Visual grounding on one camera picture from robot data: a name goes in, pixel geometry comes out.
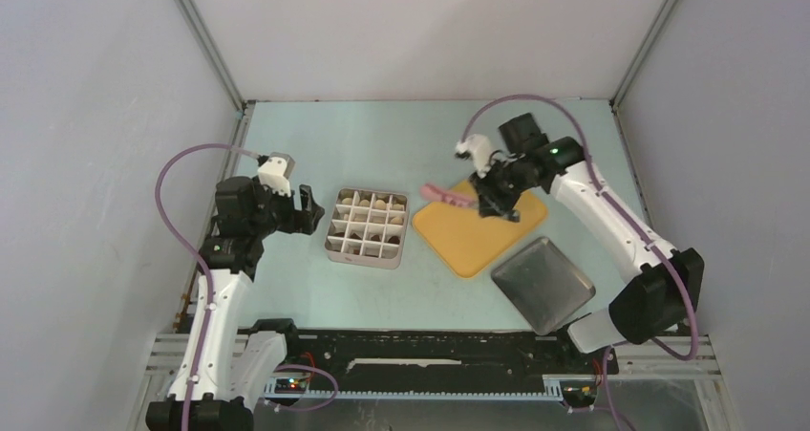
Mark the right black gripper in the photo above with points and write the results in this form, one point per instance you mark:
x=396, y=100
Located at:
x=488, y=205

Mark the pink handled metal tongs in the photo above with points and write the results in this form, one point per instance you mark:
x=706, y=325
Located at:
x=433, y=193

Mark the yellow plastic tray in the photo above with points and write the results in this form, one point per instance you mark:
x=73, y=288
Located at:
x=467, y=243

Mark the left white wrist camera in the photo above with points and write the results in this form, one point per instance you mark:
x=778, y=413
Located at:
x=274, y=171

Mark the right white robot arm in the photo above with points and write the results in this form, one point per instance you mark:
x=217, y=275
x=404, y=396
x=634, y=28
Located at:
x=661, y=282

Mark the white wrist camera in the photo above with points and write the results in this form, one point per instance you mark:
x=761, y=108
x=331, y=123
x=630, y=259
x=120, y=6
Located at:
x=274, y=171
x=477, y=149

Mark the white compartment chocolate box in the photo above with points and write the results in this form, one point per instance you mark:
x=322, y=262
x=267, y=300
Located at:
x=365, y=236

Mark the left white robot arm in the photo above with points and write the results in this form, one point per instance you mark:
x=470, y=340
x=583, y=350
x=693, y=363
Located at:
x=212, y=389

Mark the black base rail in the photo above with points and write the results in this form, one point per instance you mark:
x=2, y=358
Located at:
x=377, y=364

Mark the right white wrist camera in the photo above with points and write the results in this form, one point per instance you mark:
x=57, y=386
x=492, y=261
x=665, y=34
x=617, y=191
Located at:
x=477, y=149

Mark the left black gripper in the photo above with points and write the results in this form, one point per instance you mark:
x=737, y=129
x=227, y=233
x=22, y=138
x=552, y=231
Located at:
x=303, y=221

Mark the silver metal box lid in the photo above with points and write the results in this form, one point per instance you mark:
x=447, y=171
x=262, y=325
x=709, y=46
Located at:
x=543, y=285

